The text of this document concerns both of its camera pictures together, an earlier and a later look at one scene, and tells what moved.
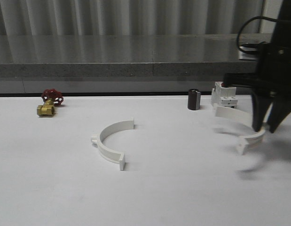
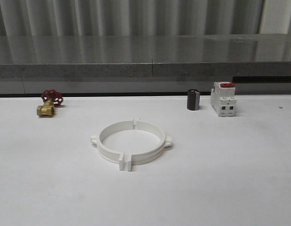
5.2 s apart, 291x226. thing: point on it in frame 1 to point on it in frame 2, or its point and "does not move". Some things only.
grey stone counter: x=117 y=63 does not move
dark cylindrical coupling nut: x=193 y=101 does not move
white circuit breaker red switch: x=224 y=96 does not move
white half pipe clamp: x=236 y=125 to x=153 y=154
